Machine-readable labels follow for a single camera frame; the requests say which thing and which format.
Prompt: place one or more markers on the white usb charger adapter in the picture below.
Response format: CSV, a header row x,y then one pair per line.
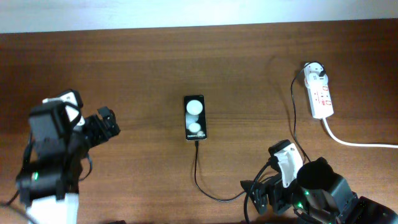
x,y
315,77

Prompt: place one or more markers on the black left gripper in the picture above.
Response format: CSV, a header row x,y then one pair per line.
x,y
102,131

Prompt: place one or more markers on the white power strip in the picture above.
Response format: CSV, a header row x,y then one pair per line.
x,y
319,98

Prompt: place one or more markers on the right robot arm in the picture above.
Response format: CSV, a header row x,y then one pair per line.
x,y
316,193

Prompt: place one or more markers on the black smartphone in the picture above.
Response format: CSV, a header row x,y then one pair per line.
x,y
195,118

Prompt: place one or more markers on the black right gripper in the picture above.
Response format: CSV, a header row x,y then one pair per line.
x,y
275,185

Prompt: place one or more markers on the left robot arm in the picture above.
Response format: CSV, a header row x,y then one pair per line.
x,y
51,167

